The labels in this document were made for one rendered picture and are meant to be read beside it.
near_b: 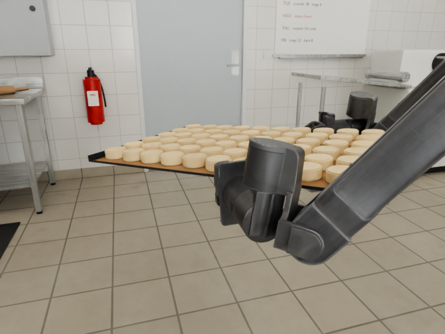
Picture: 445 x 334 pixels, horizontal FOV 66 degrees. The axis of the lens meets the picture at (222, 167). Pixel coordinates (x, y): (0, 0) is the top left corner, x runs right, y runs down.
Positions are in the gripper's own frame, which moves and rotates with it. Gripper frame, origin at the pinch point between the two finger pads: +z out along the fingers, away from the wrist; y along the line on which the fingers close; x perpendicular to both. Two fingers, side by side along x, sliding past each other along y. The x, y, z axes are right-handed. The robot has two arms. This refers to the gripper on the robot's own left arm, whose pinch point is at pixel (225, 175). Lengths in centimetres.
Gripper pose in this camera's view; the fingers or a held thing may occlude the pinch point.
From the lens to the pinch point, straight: 60.7
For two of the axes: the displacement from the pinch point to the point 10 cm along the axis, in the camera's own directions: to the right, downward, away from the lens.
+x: 9.7, -1.2, 2.2
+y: 0.5, 9.5, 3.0
